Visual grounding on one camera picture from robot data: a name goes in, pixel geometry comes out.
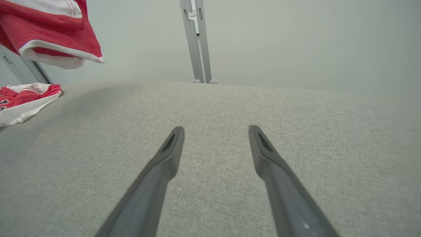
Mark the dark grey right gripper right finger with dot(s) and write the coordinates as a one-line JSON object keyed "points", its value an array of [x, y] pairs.
{"points": [[289, 204]]}

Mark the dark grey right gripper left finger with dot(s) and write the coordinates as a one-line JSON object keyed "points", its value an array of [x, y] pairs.
{"points": [[148, 197]]}

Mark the red and white jersey shirt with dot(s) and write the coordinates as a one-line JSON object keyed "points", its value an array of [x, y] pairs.
{"points": [[23, 102]]}

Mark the red shorts with white stripe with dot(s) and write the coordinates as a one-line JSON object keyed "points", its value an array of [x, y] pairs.
{"points": [[49, 26]]}

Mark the grey double partition post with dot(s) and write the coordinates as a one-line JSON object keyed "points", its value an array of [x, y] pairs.
{"points": [[197, 49]]}

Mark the grey single partition post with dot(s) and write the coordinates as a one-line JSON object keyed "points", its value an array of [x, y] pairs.
{"points": [[23, 70]]}

